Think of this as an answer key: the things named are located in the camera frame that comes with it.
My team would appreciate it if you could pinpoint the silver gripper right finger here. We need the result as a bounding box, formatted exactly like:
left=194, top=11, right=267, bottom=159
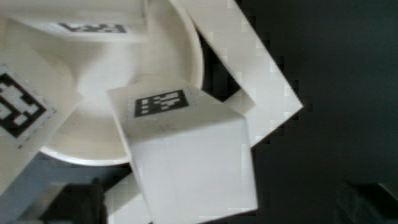
left=336, top=182, right=398, bottom=224

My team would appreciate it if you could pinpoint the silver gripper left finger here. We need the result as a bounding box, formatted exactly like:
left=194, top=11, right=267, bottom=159
left=0, top=159, right=111, bottom=224

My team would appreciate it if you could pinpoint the white round stool seat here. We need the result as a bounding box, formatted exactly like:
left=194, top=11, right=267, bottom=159
left=0, top=0, right=207, bottom=167

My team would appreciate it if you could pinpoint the white front wall rail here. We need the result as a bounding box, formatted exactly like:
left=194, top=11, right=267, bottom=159
left=105, top=175, right=153, bottom=224

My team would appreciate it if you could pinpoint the white wall rail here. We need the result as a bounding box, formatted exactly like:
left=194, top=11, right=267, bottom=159
left=105, top=175, right=153, bottom=224
left=175, top=0, right=304, bottom=145

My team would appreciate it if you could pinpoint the white right wall rail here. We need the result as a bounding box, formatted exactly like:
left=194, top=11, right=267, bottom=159
left=175, top=0, right=304, bottom=145

